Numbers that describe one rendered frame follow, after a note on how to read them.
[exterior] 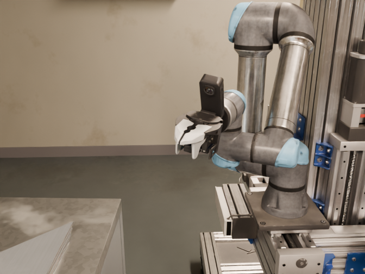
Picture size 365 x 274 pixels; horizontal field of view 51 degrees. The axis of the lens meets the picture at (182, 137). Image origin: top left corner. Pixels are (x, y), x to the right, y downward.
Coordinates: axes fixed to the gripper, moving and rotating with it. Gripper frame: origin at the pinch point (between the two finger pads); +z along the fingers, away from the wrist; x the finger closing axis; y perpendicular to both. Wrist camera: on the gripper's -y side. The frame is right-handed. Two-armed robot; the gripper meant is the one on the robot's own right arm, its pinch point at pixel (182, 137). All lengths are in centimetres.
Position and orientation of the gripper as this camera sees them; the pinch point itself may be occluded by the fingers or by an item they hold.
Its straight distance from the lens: 71.1
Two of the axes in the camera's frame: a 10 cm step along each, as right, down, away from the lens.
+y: -1.2, 9.1, 3.9
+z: -3.9, 3.2, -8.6
